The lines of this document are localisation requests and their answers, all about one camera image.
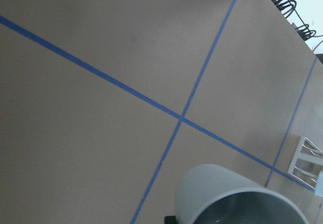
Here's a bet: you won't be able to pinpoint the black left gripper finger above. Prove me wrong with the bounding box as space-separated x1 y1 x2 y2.
164 215 177 224

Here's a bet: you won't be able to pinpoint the grey plastic cup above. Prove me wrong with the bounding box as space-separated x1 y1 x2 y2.
175 164 308 223

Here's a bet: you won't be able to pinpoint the blue plastic cup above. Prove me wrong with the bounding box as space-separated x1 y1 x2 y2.
314 171 323 197

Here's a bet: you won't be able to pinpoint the black power strip cables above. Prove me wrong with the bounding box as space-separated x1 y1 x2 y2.
266 0 323 53

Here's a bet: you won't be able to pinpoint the white wire cup rack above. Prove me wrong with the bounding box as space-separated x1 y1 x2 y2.
288 137 322 190

